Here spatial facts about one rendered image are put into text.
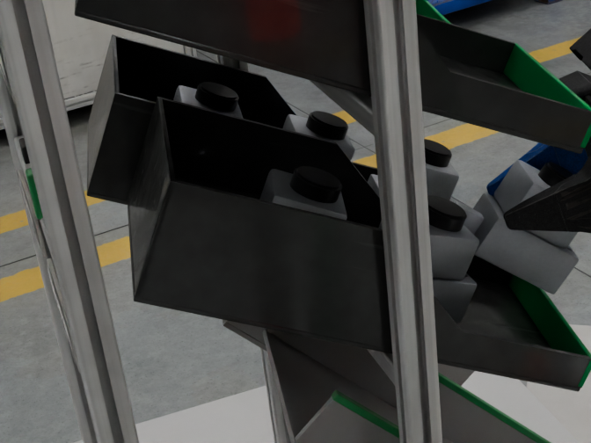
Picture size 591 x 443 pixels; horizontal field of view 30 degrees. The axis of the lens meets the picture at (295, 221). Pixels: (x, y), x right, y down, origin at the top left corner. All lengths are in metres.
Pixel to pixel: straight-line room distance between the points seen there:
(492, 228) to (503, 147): 3.22
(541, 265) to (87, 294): 0.31
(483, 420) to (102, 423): 0.37
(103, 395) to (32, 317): 2.69
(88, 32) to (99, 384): 3.98
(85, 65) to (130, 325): 1.67
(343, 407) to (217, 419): 0.59
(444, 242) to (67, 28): 3.87
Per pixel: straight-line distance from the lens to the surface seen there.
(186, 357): 2.93
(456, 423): 0.86
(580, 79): 0.78
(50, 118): 0.50
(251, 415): 1.25
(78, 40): 4.51
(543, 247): 0.72
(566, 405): 1.24
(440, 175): 0.82
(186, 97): 0.78
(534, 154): 0.74
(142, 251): 0.61
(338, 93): 0.62
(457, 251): 0.67
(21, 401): 2.92
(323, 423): 0.67
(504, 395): 1.25
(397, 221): 0.57
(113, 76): 0.75
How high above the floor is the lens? 1.61
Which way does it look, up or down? 27 degrees down
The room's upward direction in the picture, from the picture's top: 7 degrees counter-clockwise
